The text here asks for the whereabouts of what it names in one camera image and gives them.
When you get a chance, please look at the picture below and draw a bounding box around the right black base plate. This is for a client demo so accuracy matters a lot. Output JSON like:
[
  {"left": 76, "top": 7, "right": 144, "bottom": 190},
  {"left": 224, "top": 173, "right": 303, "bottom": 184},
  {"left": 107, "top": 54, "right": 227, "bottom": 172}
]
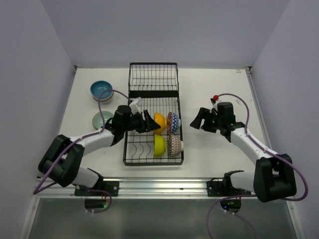
[{"left": 206, "top": 178, "right": 231, "bottom": 197}]

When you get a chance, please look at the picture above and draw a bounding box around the brown scale patterned bowl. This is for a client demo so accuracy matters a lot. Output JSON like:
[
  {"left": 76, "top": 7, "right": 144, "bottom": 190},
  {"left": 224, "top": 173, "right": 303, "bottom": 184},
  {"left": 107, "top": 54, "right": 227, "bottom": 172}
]
[{"left": 167, "top": 134, "right": 183, "bottom": 157}]

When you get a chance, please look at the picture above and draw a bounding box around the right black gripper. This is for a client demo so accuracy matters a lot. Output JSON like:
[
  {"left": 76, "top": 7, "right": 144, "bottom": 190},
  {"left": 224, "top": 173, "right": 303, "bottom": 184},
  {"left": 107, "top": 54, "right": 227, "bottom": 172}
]
[{"left": 190, "top": 107, "right": 223, "bottom": 132}]

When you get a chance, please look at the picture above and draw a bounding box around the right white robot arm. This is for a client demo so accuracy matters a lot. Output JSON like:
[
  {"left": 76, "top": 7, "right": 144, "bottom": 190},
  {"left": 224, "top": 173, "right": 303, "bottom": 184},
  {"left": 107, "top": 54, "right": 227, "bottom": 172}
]
[{"left": 190, "top": 102, "right": 297, "bottom": 203}]

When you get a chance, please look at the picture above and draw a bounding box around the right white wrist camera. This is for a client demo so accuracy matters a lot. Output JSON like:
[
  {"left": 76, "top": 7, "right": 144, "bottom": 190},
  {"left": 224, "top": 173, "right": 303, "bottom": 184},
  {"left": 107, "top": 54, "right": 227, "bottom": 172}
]
[{"left": 210, "top": 95, "right": 221, "bottom": 110}]

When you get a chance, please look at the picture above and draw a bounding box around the blue ceramic bowl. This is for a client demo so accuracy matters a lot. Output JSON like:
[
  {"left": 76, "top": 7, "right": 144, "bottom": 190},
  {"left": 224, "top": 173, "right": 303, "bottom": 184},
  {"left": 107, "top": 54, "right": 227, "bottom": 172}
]
[{"left": 90, "top": 81, "right": 113, "bottom": 97}]

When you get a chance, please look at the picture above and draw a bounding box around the lime yellow bowl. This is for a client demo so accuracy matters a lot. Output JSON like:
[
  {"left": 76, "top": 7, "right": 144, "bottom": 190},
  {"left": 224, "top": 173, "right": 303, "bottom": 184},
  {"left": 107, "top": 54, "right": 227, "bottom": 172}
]
[{"left": 154, "top": 134, "right": 166, "bottom": 157}]

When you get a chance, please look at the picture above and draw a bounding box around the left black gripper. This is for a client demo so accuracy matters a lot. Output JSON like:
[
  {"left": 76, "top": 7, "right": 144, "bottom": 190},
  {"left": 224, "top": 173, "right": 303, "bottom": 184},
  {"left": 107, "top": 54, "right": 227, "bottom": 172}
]
[{"left": 122, "top": 109, "right": 160, "bottom": 133}]

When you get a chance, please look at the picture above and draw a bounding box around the aluminium mounting rail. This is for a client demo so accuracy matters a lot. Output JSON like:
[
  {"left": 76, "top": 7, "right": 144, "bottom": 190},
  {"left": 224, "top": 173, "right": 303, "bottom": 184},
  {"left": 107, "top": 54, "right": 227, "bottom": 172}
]
[{"left": 32, "top": 176, "right": 252, "bottom": 200}]

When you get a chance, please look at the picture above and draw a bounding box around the black wire dish rack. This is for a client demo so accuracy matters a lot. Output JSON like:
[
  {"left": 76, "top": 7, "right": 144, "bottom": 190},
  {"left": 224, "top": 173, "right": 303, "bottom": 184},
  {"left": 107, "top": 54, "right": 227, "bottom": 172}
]
[{"left": 123, "top": 62, "right": 184, "bottom": 166}]

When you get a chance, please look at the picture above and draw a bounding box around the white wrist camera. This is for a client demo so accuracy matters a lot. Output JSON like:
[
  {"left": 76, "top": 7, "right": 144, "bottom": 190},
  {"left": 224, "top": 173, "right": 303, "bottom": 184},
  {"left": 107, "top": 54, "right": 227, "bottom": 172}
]
[
  {"left": 129, "top": 97, "right": 143, "bottom": 114},
  {"left": 210, "top": 95, "right": 221, "bottom": 110}
]

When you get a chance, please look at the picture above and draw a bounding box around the orange ceramic bowl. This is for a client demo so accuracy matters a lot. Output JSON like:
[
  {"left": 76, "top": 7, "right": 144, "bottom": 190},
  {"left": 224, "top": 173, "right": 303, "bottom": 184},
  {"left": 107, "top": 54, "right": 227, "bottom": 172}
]
[{"left": 154, "top": 113, "right": 167, "bottom": 134}]

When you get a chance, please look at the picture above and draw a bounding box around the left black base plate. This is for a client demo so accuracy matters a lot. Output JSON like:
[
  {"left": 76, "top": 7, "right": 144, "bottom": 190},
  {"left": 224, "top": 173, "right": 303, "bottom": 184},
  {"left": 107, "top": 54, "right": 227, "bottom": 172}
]
[{"left": 74, "top": 181, "right": 120, "bottom": 197}]

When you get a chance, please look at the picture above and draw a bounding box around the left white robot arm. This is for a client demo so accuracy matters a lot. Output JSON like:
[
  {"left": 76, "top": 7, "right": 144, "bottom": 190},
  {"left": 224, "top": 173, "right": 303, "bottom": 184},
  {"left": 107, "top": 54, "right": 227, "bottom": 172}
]
[{"left": 38, "top": 105, "right": 160, "bottom": 196}]

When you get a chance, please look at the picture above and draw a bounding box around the blue zigzag patterned bowl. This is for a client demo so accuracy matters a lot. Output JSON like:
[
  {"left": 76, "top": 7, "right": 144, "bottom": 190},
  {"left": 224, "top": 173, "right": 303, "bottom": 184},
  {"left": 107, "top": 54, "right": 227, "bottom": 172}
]
[{"left": 166, "top": 112, "right": 181, "bottom": 134}]

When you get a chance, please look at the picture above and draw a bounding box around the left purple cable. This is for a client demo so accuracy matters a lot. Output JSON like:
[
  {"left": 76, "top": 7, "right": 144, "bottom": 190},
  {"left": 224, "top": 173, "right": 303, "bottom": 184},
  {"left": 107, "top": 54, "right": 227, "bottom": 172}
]
[{"left": 33, "top": 89, "right": 133, "bottom": 214}]

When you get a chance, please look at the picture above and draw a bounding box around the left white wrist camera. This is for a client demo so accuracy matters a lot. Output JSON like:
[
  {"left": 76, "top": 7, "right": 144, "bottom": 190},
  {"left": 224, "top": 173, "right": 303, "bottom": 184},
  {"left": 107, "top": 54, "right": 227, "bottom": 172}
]
[{"left": 129, "top": 97, "right": 143, "bottom": 114}]

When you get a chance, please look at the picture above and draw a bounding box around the pale grey-green bowl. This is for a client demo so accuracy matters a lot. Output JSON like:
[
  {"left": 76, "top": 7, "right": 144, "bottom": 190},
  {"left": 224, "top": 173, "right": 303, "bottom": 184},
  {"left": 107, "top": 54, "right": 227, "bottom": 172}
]
[{"left": 92, "top": 111, "right": 114, "bottom": 129}]

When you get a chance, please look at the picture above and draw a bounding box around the white ceramic bowl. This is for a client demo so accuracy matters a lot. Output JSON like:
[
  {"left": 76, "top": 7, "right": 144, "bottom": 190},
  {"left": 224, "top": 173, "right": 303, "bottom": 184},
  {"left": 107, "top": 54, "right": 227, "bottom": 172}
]
[{"left": 92, "top": 92, "right": 114, "bottom": 100}]

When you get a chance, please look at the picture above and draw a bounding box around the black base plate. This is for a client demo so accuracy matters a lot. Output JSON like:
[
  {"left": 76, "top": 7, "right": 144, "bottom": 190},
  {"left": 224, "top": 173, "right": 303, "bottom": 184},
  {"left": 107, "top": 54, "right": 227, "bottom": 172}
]
[
  {"left": 206, "top": 178, "right": 231, "bottom": 197},
  {"left": 74, "top": 181, "right": 120, "bottom": 197}
]

